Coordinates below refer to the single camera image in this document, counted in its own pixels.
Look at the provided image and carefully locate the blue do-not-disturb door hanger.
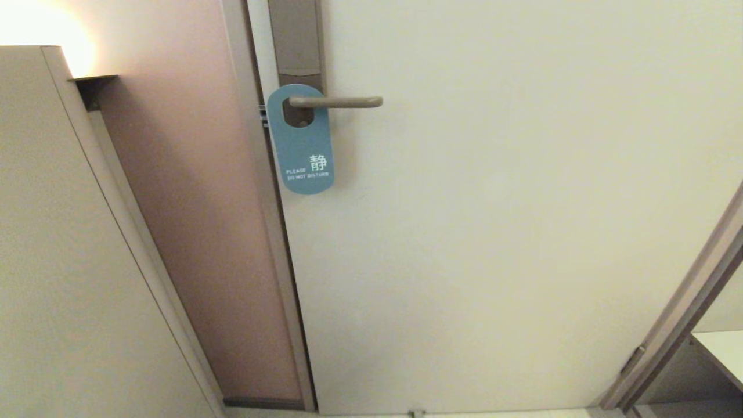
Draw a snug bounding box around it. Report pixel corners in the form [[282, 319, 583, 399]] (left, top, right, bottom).
[[266, 84, 336, 195]]

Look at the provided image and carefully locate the cream door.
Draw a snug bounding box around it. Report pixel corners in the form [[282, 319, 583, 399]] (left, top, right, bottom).
[[247, 0, 743, 416]]

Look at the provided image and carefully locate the brown door lock plate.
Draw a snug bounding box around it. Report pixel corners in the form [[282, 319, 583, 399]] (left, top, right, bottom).
[[268, 0, 326, 128]]

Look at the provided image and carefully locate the beige cabinet panel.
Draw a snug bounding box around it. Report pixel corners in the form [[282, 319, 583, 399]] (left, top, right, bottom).
[[0, 45, 227, 418]]

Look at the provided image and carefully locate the pale wardrobe shelf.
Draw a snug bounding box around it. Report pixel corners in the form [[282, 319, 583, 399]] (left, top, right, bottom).
[[691, 331, 743, 392]]

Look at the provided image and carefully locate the beige metal door handle lever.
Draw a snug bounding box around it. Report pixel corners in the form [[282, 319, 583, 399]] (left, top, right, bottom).
[[288, 96, 384, 109]]

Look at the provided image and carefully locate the dark wall lamp bracket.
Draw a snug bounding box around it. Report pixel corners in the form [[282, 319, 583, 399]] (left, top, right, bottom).
[[68, 74, 118, 112]]

